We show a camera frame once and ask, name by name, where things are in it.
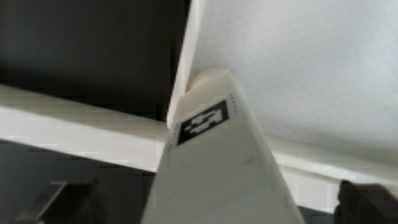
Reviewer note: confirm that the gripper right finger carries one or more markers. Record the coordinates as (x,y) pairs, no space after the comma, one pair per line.
(368,204)

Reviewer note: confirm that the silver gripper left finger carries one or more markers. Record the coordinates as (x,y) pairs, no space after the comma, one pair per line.
(70,204)

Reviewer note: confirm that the white desk leg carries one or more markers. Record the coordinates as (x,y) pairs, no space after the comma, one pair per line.
(219,184)

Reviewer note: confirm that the white desk top tray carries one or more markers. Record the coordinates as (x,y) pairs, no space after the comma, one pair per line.
(310,50)

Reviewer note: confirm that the white front fence bar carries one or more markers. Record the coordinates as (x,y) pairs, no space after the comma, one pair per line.
(100,134)

